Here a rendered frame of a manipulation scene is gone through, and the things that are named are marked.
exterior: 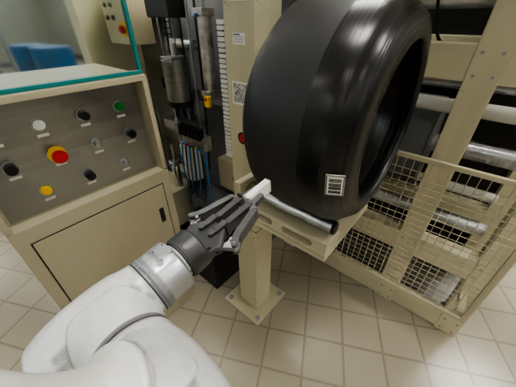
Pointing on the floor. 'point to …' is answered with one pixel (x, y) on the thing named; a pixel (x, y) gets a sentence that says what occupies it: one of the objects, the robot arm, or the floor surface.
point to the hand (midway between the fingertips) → (258, 193)
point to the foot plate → (253, 306)
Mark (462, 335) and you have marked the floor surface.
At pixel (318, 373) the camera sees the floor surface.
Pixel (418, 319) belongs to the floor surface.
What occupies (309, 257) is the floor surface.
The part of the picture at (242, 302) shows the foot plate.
